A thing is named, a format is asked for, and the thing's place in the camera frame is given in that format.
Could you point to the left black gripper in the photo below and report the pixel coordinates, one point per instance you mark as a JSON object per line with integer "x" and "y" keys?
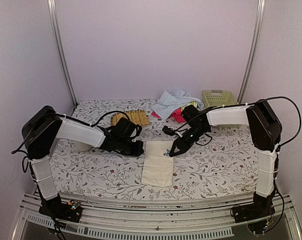
{"x": 139, "y": 150}

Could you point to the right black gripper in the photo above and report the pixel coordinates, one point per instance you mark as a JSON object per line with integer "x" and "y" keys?
{"x": 183, "y": 145}

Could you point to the cream towel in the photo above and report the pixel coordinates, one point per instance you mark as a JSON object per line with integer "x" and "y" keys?
{"x": 158, "y": 165}

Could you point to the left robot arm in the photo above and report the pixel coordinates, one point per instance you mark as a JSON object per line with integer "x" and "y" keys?
{"x": 46, "y": 126}

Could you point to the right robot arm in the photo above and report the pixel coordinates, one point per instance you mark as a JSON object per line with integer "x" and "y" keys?
{"x": 265, "y": 130}

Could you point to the floral tablecloth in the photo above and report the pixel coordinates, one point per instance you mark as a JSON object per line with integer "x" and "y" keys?
{"x": 224, "y": 163}

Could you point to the woven bamboo tray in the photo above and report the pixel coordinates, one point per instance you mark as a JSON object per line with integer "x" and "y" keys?
{"x": 137, "y": 117}

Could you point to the pink towel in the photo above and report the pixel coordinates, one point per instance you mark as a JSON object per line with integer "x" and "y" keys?
{"x": 176, "y": 115}

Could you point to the cream ceramic mug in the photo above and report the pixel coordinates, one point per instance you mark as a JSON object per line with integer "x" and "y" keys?
{"x": 82, "y": 147}

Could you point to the yellow green patterned towel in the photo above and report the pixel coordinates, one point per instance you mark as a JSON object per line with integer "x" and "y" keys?
{"x": 193, "y": 103}

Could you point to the light blue towel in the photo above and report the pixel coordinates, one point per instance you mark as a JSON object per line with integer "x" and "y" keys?
{"x": 171, "y": 101}

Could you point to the green plastic basket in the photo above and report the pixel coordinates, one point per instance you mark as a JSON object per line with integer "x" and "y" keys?
{"x": 218, "y": 98}

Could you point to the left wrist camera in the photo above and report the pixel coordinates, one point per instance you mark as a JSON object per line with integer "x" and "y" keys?
{"x": 138, "y": 130}

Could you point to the front aluminium rail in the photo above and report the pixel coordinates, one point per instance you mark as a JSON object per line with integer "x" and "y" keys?
{"x": 194, "y": 219}

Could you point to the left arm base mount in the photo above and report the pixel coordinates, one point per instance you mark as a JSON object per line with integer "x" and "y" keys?
{"x": 56, "y": 209}

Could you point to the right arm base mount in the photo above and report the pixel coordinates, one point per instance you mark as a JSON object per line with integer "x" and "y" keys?
{"x": 261, "y": 207}

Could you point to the left aluminium post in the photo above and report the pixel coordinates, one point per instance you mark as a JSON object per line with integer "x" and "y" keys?
{"x": 60, "y": 50}

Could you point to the aluminium post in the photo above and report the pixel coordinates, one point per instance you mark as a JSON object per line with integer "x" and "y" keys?
{"x": 252, "y": 50}
{"x": 60, "y": 50}

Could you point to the right aluminium post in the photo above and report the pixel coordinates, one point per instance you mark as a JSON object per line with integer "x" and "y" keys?
{"x": 252, "y": 50}

